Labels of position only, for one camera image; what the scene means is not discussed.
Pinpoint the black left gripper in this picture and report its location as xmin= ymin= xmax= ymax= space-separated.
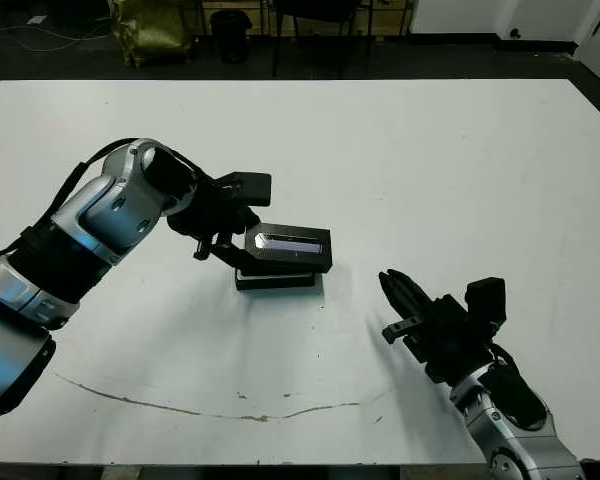
xmin=165 ymin=172 xmax=262 ymax=274

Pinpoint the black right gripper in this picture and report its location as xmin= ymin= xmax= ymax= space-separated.
xmin=377 ymin=268 xmax=497 ymax=385

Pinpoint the black box lid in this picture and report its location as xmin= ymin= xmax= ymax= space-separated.
xmin=235 ymin=223 xmax=333 ymax=275

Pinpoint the black box base white insert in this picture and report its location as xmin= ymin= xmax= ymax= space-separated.
xmin=234 ymin=269 xmax=315 ymax=292

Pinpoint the black trash bin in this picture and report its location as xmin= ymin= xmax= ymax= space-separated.
xmin=209 ymin=9 xmax=253 ymax=64

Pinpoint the large crumpled plastic bag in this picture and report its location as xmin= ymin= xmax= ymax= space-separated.
xmin=107 ymin=0 xmax=192 ymax=69

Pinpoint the black office chair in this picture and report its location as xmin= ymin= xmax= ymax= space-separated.
xmin=272 ymin=0 xmax=375 ymax=79

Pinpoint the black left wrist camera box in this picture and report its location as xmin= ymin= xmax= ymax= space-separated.
xmin=219 ymin=171 xmax=273 ymax=207

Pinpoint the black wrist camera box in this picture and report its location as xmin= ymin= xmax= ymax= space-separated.
xmin=219 ymin=171 xmax=273 ymax=207
xmin=465 ymin=277 xmax=507 ymax=329

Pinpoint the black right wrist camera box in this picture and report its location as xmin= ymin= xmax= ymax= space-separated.
xmin=465 ymin=277 xmax=507 ymax=329

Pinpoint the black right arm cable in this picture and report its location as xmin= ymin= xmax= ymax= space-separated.
xmin=487 ymin=342 xmax=521 ymax=374

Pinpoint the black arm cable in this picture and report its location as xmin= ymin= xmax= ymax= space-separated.
xmin=487 ymin=342 xmax=521 ymax=374
xmin=0 ymin=138 xmax=204 ymax=269

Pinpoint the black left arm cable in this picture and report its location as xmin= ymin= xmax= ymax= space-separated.
xmin=0 ymin=138 xmax=204 ymax=269

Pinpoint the white floor cable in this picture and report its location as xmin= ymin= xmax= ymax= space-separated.
xmin=0 ymin=24 xmax=112 ymax=52

